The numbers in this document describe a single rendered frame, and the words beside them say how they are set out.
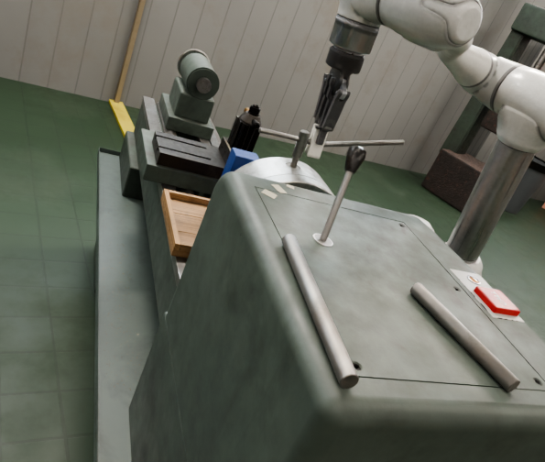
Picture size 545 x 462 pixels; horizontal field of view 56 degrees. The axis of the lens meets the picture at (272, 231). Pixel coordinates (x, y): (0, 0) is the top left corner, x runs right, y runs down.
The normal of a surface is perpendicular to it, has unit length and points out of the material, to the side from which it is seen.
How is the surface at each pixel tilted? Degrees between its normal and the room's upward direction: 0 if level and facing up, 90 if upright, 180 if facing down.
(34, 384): 0
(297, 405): 90
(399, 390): 0
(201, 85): 90
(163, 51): 90
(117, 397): 0
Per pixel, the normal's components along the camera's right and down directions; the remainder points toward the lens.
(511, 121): -0.84, 0.26
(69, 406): 0.37, -0.82
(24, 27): 0.40, 0.56
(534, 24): -0.69, 0.07
